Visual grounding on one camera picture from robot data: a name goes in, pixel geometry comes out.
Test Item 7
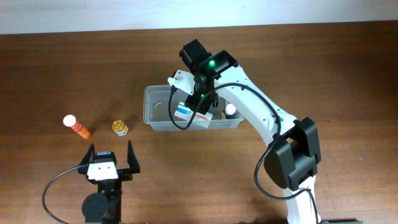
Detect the clear plastic container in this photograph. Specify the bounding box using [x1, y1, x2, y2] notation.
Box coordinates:
[143, 85, 244, 131]

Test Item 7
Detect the small gold lid balm jar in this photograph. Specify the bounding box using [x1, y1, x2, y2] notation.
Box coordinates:
[112, 120, 128, 136]

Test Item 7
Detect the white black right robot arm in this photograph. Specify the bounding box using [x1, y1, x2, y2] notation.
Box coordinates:
[175, 39, 322, 223]

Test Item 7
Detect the white blue medicine box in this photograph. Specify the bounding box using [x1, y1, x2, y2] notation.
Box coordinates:
[174, 102, 213, 128]

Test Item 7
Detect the orange tablet tube white cap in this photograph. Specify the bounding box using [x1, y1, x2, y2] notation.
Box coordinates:
[63, 114, 91, 139]

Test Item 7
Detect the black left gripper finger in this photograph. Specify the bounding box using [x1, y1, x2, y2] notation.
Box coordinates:
[79, 144, 95, 166]
[127, 139, 141, 174]

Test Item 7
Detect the dark bottle white cap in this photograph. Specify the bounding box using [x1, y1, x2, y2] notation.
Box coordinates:
[221, 103, 237, 119]

